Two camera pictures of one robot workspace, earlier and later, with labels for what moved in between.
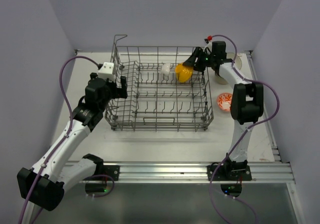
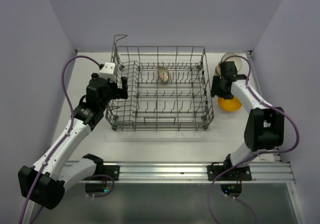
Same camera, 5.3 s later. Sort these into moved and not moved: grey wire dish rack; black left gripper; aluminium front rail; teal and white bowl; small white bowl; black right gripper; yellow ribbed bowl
Moved: black right gripper; yellow ribbed bowl; small white bowl
Not moved: teal and white bowl; black left gripper; aluminium front rail; grey wire dish rack
